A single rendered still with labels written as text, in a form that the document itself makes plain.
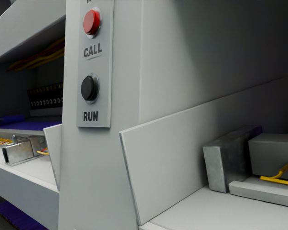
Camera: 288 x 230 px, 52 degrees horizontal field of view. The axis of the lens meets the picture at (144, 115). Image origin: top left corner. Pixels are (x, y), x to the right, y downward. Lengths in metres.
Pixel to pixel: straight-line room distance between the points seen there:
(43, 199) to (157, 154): 0.15
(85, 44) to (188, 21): 0.07
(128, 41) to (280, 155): 0.11
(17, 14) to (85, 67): 0.19
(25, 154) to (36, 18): 0.16
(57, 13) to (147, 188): 0.19
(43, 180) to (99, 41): 0.14
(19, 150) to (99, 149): 0.21
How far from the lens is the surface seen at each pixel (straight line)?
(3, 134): 0.57
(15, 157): 0.38
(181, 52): 0.18
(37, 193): 0.29
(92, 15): 0.20
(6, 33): 0.43
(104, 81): 0.18
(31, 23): 0.35
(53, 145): 0.23
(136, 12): 0.17
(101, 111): 0.18
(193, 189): 0.18
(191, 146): 0.18
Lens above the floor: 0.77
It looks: 3 degrees up
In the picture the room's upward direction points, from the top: 1 degrees clockwise
